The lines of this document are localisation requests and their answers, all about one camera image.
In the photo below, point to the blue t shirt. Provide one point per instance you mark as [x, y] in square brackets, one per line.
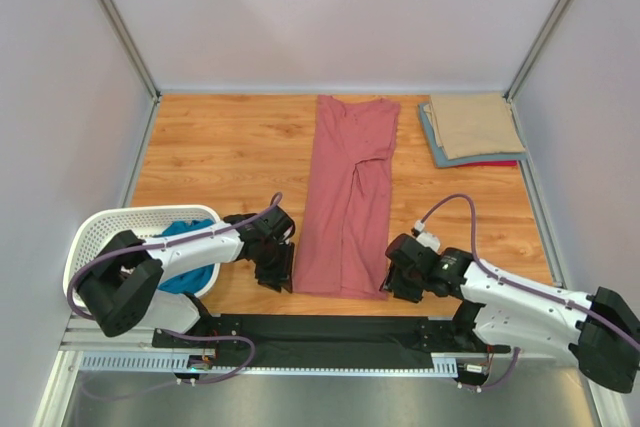
[192, 282]

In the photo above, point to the right aluminium frame post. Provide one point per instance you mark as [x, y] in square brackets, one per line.
[542, 38]

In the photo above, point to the folded grey-blue t shirt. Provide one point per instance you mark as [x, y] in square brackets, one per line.
[438, 154]

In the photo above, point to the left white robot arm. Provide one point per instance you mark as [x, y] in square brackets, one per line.
[120, 288]

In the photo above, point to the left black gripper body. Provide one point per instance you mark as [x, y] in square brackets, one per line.
[277, 264]

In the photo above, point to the folded beige t shirt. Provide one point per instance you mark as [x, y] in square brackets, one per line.
[468, 125]

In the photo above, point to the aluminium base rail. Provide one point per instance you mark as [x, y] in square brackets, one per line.
[148, 350]

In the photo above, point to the folded red t shirt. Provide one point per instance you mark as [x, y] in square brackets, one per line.
[501, 163]

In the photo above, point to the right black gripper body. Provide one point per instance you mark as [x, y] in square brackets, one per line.
[400, 279]

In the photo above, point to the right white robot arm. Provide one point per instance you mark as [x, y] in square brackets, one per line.
[499, 311]

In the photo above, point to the aluminium frame post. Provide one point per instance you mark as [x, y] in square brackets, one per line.
[117, 23]
[542, 38]

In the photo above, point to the left aluminium frame post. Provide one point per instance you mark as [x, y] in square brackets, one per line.
[117, 23]

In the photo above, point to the pink t shirt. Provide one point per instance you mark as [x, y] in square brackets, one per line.
[341, 251]

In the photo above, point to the white plastic laundry basket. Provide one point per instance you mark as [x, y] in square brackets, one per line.
[144, 222]

